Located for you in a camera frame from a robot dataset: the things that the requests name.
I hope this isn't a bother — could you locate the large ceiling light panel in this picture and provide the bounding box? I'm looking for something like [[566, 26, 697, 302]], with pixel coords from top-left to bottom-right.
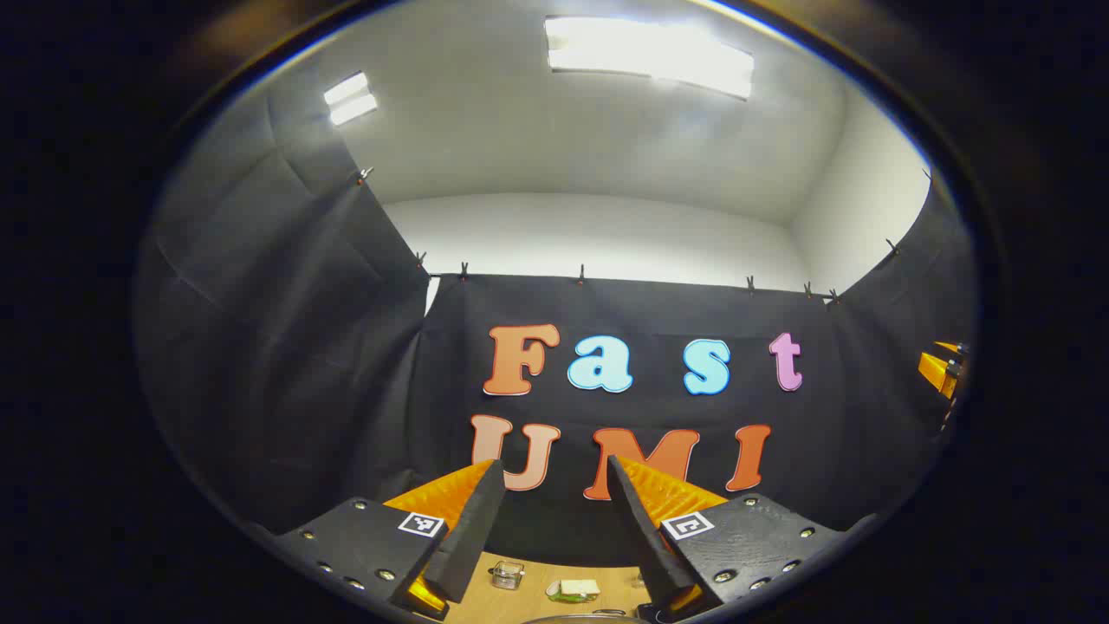
[[544, 16, 755, 101]]

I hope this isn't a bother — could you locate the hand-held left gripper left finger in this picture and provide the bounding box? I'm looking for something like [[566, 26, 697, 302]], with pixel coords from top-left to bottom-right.
[[276, 459, 507, 621]]

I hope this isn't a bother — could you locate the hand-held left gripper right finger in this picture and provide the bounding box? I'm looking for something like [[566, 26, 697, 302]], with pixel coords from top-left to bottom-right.
[[606, 455, 846, 623]]

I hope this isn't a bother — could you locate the small ceiling light panel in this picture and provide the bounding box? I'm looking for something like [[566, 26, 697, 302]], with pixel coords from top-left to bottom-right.
[[323, 72, 379, 127]]

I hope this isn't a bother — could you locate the black backdrop cloth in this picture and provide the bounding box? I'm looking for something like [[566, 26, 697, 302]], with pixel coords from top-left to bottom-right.
[[134, 65, 980, 569]]

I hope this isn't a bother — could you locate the stainless steel pot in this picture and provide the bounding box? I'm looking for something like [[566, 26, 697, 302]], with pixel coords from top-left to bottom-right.
[[520, 611, 646, 624]]

